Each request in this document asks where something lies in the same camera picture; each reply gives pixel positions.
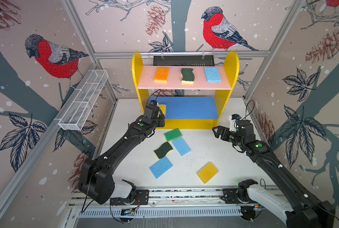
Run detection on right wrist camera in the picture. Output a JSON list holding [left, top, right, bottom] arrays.
[[229, 114, 241, 131]]

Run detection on blue sponge front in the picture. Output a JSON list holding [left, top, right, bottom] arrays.
[[150, 156, 173, 179]]

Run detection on yellow sponge front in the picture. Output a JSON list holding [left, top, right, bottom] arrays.
[[197, 162, 219, 184]]

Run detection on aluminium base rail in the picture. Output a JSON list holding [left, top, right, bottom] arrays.
[[72, 186, 305, 207]]

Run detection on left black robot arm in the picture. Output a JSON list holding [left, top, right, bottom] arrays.
[[78, 104, 165, 204]]

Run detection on orange topped yellow sponge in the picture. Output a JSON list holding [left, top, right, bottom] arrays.
[[154, 67, 170, 83]]

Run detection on black vent grille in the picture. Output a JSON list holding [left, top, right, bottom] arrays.
[[153, 56, 215, 67]]

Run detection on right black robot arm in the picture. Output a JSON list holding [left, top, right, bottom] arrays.
[[212, 120, 335, 228]]

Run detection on green topped yellow sponge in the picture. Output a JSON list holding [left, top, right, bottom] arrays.
[[164, 128, 182, 142]]

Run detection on dark green scrub sponge front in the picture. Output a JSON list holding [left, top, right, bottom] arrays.
[[181, 68, 195, 84]]

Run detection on blue sponge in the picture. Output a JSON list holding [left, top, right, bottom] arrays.
[[150, 156, 173, 179], [204, 67, 222, 83], [172, 137, 191, 156]]

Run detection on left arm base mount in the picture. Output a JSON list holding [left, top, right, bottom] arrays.
[[109, 180, 149, 206]]

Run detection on dark green scrub sponge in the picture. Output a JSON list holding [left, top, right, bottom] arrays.
[[154, 142, 173, 159], [181, 68, 195, 84]]

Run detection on white wire mesh basket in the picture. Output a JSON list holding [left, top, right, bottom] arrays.
[[58, 69, 108, 131]]

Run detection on yellow shelf with coloured boards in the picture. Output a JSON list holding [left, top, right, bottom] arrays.
[[132, 51, 240, 130]]

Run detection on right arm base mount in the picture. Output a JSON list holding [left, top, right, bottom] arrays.
[[220, 179, 258, 204]]

